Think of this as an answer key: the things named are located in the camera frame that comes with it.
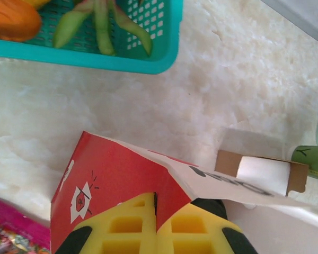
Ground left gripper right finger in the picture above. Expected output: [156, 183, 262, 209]
[157, 198, 259, 254]

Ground orange toy fruit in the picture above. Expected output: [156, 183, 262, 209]
[0, 0, 42, 42]

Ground colourful fruit candy bag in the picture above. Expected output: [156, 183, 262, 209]
[0, 194, 51, 254]

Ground white red-printed paper bag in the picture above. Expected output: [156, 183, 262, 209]
[50, 131, 318, 254]

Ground aluminium back rail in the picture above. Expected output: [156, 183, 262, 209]
[262, 0, 318, 48]

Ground pink dragon fruit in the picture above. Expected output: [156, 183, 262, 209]
[52, 0, 153, 57]

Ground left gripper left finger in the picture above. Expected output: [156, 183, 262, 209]
[54, 192, 157, 254]

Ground teal plastic basket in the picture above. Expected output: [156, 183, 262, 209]
[0, 0, 185, 75]

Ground white paper napkins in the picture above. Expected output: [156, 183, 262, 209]
[222, 126, 292, 196]

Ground brown cardboard napkin box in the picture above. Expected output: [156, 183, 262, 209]
[214, 149, 310, 198]

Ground stack of green paper cups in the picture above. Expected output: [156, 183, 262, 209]
[290, 144, 318, 183]

